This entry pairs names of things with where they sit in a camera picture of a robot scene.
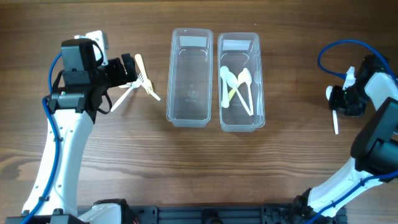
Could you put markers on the white spoon top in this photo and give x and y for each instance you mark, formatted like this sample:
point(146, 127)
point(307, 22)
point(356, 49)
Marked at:
point(232, 81)

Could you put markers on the clear plastic container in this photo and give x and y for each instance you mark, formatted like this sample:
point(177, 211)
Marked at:
point(236, 51)
point(190, 78)

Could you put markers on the right clear plastic container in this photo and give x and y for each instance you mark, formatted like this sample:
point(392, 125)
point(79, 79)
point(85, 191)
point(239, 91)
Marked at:
point(236, 51)

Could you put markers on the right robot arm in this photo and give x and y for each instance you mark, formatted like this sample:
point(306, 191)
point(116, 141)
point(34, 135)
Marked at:
point(373, 154)

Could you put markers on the yellow plastic fork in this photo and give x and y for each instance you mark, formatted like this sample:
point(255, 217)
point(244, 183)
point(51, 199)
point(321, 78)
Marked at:
point(140, 63)

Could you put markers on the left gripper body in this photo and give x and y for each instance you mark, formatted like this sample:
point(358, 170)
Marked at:
point(123, 70)

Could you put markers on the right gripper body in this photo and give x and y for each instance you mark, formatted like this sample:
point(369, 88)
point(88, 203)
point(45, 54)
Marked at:
point(337, 104)

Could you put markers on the cream white plastic fork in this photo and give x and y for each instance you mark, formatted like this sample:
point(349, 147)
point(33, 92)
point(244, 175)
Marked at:
point(127, 85)

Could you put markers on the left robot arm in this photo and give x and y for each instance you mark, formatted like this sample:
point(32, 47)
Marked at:
point(74, 100)

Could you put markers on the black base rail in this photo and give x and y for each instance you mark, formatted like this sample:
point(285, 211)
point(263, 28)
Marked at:
point(265, 214)

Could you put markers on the yellow plastic spoon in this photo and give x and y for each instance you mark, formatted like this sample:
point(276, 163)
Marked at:
point(240, 81)

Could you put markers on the left clear plastic container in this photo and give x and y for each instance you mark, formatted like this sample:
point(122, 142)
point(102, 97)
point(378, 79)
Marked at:
point(190, 78)

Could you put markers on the white spoon short thick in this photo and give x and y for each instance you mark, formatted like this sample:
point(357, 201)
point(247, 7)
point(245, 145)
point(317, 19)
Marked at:
point(225, 97)

